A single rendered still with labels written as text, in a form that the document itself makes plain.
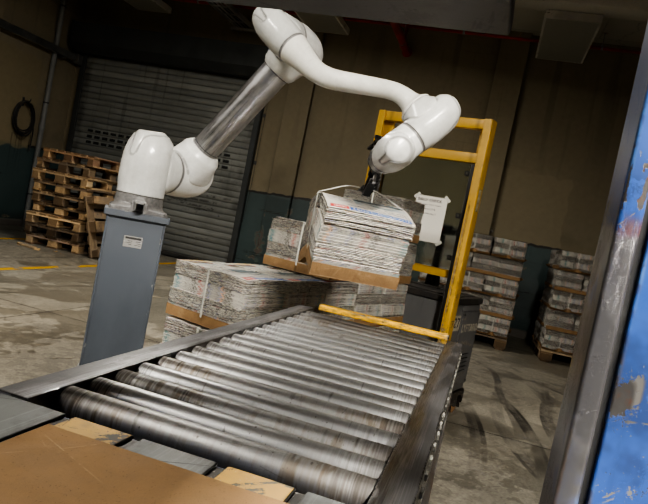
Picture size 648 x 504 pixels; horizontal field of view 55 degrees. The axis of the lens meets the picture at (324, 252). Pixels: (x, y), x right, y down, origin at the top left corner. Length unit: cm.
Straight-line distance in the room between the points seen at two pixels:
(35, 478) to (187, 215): 969
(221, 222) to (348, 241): 819
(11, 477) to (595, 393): 54
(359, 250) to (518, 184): 742
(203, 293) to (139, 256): 42
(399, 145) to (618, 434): 123
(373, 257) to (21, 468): 141
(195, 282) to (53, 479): 183
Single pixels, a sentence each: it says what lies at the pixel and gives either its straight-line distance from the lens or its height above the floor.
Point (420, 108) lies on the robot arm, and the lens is 181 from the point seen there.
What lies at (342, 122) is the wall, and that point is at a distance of 966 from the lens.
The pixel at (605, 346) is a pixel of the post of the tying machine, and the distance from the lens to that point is 59.
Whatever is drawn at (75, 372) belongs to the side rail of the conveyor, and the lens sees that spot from 102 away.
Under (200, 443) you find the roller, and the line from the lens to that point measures 85.
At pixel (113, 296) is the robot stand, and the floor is 72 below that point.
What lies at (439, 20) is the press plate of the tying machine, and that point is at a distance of 61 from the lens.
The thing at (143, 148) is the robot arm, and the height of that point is 121.
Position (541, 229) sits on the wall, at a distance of 923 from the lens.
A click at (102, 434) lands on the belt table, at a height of 80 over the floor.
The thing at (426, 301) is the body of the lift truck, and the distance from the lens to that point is 393.
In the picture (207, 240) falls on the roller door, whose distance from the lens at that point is 1014.
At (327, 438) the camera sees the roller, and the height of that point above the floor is 79.
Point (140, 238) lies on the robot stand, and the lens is 210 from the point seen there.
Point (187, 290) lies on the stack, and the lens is 250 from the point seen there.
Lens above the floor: 110
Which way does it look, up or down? 3 degrees down
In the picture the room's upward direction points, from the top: 11 degrees clockwise
